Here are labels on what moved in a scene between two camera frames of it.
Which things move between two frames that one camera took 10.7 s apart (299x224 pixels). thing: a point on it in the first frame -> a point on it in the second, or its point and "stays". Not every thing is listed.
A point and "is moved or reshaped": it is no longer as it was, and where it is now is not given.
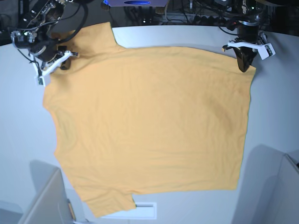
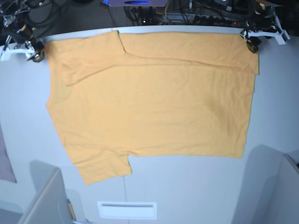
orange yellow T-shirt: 130,121 is moved or reshaped
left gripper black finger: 62,48 -> 40,46
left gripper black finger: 66,65 -> 39,56
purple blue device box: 137,3 stays
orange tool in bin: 72,211 stays
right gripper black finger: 245,56 -> 252,43
